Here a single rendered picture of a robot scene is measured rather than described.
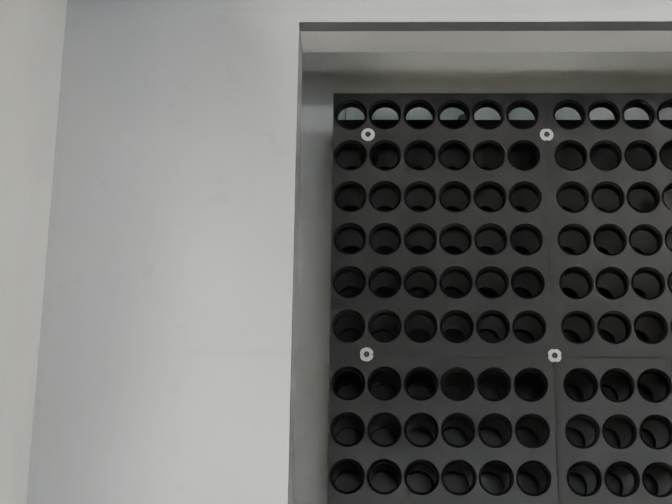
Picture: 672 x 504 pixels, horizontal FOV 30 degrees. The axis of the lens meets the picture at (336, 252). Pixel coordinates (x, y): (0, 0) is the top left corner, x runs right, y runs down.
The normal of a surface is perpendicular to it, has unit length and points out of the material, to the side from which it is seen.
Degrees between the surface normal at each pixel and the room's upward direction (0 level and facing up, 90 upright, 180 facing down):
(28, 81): 90
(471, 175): 0
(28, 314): 90
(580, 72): 0
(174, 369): 0
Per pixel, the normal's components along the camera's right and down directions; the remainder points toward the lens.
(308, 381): -0.04, -0.28
